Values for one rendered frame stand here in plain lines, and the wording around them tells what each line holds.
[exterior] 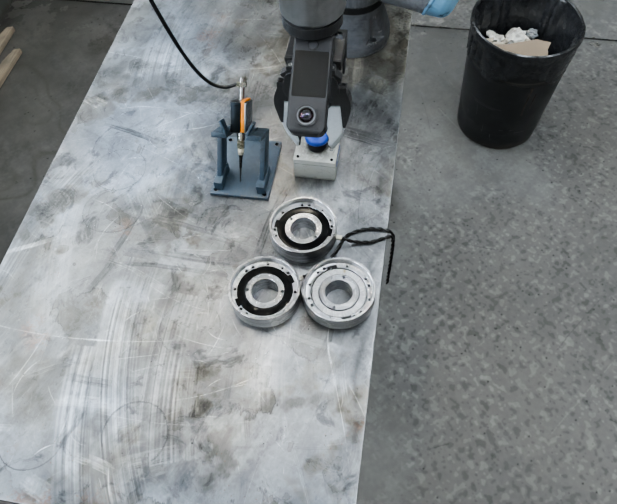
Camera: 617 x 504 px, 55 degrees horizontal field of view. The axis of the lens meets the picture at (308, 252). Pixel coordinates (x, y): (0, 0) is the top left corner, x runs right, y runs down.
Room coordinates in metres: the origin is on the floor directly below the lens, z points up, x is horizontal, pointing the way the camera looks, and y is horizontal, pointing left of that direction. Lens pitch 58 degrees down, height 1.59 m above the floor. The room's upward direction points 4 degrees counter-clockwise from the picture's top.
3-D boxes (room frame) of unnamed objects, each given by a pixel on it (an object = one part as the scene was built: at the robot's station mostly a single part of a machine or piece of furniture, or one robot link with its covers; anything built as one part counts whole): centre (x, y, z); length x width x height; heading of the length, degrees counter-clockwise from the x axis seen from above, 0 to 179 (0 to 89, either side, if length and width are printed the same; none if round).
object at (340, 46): (0.60, -0.03, 1.10); 0.09 x 0.08 x 0.12; 167
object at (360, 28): (1.01, -0.12, 0.85); 0.15 x 0.15 x 0.10
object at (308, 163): (0.68, -0.03, 0.82); 0.08 x 0.07 x 0.05; 167
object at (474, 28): (1.49, -0.71, 0.21); 0.34 x 0.34 x 0.43
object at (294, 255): (0.52, 0.00, 0.82); 0.10 x 0.10 x 0.04
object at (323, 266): (0.40, -0.04, 0.82); 0.10 x 0.10 x 0.04
